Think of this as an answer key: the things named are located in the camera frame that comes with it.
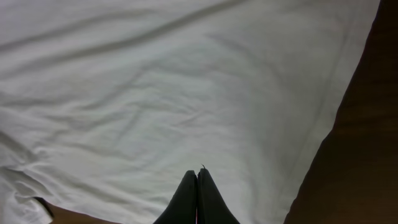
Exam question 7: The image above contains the white t-shirt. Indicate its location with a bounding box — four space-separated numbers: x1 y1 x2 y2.
1 0 379 223

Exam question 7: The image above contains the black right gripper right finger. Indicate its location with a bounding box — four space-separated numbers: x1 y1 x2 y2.
197 168 239 224

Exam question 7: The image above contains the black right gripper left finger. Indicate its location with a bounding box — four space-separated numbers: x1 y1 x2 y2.
154 170 197 224

